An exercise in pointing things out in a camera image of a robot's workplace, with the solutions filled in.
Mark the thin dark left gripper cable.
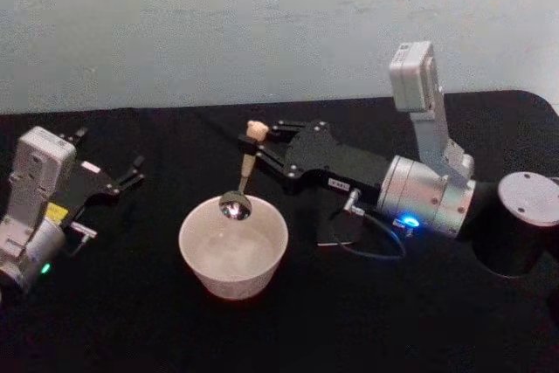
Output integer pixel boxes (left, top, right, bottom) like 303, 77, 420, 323
60, 222, 98, 259

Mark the black table cloth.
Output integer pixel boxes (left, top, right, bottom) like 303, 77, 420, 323
0, 90, 559, 373

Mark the steel spoon with beige handle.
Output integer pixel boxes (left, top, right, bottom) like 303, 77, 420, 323
217, 121, 270, 221

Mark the thin dark right gripper cable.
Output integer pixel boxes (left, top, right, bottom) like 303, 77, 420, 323
328, 188, 408, 261

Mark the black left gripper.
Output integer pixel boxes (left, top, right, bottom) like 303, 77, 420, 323
45, 127, 147, 230

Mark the thin dark gripper cable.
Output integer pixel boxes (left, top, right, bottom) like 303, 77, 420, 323
328, 188, 408, 261
60, 222, 98, 259

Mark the white round bowl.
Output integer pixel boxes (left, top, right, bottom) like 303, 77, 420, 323
177, 196, 290, 301

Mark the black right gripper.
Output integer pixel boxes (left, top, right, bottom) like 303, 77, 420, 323
238, 119, 393, 209

